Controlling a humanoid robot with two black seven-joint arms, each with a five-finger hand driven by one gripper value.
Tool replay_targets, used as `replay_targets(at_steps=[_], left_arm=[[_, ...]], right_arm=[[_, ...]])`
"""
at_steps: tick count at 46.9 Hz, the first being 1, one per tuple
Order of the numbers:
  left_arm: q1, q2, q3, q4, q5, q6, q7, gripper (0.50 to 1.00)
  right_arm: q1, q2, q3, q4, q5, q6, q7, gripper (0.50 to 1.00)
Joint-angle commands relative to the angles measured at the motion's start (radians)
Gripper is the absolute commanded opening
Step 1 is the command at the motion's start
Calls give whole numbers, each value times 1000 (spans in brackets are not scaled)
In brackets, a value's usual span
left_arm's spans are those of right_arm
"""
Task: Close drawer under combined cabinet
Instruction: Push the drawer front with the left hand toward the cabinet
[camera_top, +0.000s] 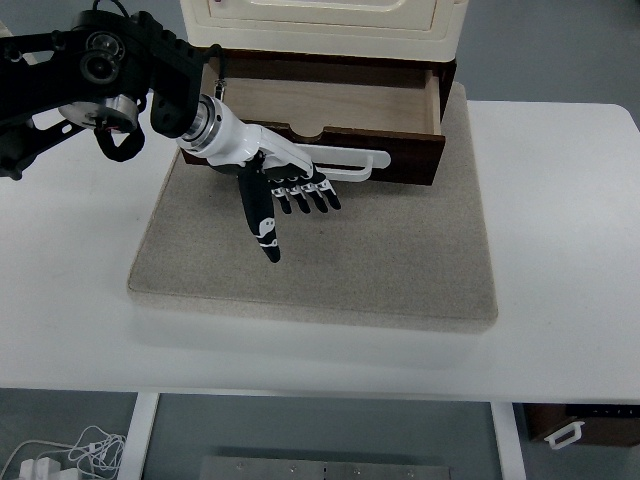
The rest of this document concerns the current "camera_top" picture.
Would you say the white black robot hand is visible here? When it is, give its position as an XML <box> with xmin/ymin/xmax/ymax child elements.
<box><xmin>177</xmin><ymin>95</ymin><xmax>341</xmax><ymax>263</ymax></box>

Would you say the dark wooden drawer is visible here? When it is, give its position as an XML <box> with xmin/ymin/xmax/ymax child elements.
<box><xmin>201</xmin><ymin>64</ymin><xmax>446</xmax><ymax>186</ymax></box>

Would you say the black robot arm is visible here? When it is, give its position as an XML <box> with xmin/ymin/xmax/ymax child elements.
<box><xmin>1</xmin><ymin>7</ymin><xmax>340</xmax><ymax>262</ymax></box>

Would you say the cream upper cabinet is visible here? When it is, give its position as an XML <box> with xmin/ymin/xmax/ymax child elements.
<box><xmin>180</xmin><ymin>0</ymin><xmax>469</xmax><ymax>62</ymax></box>

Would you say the grey fabric cushion pad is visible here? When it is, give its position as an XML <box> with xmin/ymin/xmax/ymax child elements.
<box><xmin>128</xmin><ymin>84</ymin><xmax>498</xmax><ymax>333</ymax></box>

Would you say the white table leg left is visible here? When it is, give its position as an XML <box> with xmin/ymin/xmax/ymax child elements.
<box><xmin>117</xmin><ymin>392</ymin><xmax>160</xmax><ymax>480</ymax></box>

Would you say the white table leg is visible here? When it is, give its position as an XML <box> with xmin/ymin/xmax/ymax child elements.
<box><xmin>117</xmin><ymin>392</ymin><xmax>160</xmax><ymax>480</ymax></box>
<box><xmin>490</xmin><ymin>402</ymin><xmax>527</xmax><ymax>480</ymax></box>

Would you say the white table leg right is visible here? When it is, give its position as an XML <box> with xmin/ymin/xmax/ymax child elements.
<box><xmin>490</xmin><ymin>402</ymin><xmax>527</xmax><ymax>480</ymax></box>

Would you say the white power adapter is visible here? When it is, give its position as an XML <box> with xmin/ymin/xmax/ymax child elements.
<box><xmin>18</xmin><ymin>457</ymin><xmax>61</xmax><ymax>480</ymax></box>

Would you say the white drawer handle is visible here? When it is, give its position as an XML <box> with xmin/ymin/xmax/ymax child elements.
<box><xmin>297</xmin><ymin>144</ymin><xmax>391</xmax><ymax>182</ymax></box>

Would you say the dark wooden cabinet frame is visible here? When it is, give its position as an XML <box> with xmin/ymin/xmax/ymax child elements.
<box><xmin>204</xmin><ymin>48</ymin><xmax>457</xmax><ymax>112</ymax></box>

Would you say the white cable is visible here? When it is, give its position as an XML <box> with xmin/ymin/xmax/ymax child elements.
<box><xmin>0</xmin><ymin>425</ymin><xmax>128</xmax><ymax>480</ymax></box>

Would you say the brown box with white handle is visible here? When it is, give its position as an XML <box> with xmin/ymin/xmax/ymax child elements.
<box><xmin>523</xmin><ymin>403</ymin><xmax>639</xmax><ymax>450</ymax></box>

